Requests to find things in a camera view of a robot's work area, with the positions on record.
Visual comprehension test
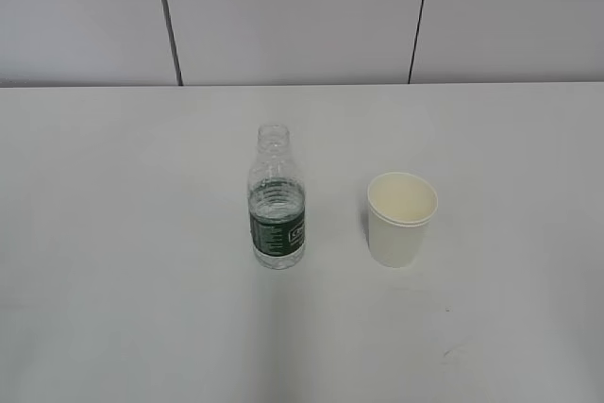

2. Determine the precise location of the clear green-label water bottle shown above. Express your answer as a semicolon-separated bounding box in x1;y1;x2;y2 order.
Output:
247;125;306;270

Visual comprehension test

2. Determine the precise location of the white paper cup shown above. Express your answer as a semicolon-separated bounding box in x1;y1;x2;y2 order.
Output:
367;172;438;268

